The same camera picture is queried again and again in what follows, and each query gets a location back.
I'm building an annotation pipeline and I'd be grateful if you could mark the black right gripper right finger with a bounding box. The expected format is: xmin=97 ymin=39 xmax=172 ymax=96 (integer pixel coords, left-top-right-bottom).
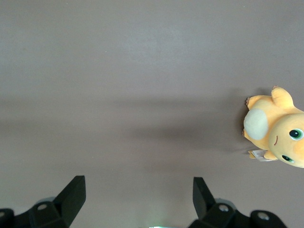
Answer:
xmin=187 ymin=177 xmax=288 ymax=228

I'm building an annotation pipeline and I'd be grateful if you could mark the orange plush toy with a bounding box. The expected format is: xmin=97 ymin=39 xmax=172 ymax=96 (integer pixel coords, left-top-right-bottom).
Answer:
xmin=242 ymin=85 xmax=304 ymax=169

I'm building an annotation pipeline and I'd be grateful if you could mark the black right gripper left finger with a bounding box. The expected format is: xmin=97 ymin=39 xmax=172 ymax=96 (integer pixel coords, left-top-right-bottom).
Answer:
xmin=14 ymin=175 xmax=86 ymax=228

